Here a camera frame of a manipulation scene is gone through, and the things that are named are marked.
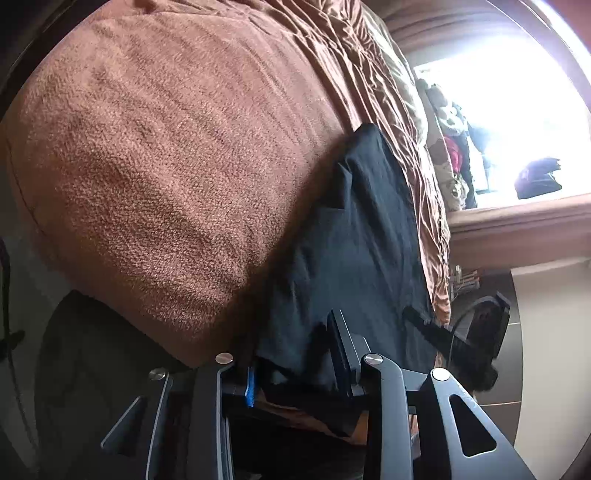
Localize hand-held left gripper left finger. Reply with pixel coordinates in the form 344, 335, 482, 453
100, 353, 257, 480

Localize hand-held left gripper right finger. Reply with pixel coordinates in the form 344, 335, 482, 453
327, 309, 539, 480

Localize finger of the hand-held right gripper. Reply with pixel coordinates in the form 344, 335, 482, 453
403, 306, 455, 358

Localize black pants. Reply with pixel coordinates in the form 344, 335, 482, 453
256, 124, 446, 439

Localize pink curtain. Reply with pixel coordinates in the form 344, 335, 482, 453
382, 0, 511, 62
445, 193, 591, 274

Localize hanging dark garment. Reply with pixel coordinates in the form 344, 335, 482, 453
514, 157, 564, 200

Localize red cloth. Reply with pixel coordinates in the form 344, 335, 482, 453
445, 137, 465, 172

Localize window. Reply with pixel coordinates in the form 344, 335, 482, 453
410, 0, 591, 209

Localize brown fleece bed sheet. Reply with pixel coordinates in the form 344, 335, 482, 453
9, 0, 365, 370

